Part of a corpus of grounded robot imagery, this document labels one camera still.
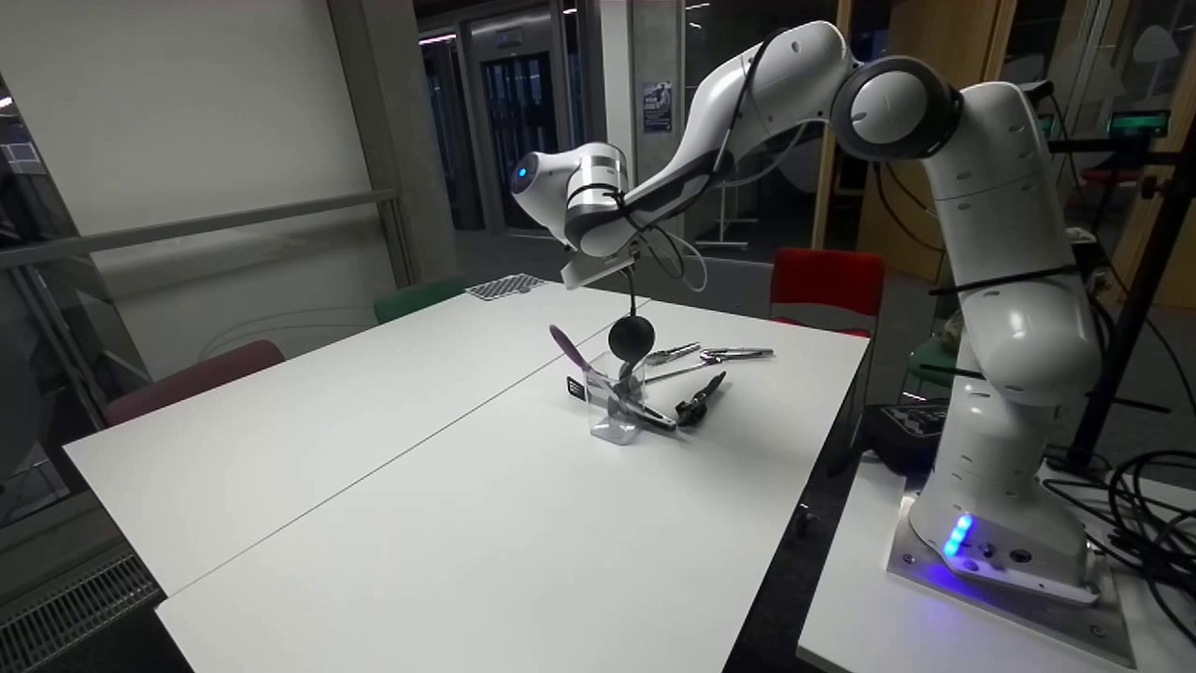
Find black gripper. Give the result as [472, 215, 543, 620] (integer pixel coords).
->
[625, 234, 648, 293]

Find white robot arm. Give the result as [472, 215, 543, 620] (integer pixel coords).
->
[509, 18, 1101, 607]

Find robot base table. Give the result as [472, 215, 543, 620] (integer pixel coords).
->
[797, 463, 1196, 673]

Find silver tongs near cup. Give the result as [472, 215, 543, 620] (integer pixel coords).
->
[641, 342, 771, 382]

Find clear plastic cup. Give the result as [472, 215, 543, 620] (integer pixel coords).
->
[581, 365, 640, 443]

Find black ladle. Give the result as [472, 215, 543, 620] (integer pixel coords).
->
[609, 312, 654, 397]

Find checkered calibration sheet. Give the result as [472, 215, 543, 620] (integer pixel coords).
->
[466, 274, 543, 304]

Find black red utensil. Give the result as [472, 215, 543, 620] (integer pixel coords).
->
[677, 371, 724, 427]

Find far green chair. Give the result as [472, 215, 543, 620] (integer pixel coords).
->
[368, 275, 466, 326]

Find green chair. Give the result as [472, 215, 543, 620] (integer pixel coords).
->
[905, 326, 960, 397]
[368, 275, 466, 326]

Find black control box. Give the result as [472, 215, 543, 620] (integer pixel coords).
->
[861, 403, 945, 473]

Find dark red chair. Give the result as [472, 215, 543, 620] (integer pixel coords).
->
[101, 340, 285, 427]

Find metal handrail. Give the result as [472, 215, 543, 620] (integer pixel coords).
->
[0, 190, 397, 268]

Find purple handled utensil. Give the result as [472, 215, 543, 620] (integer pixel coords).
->
[550, 326, 613, 398]

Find black cable bundle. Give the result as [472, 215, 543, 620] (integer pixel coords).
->
[1044, 443, 1196, 650]

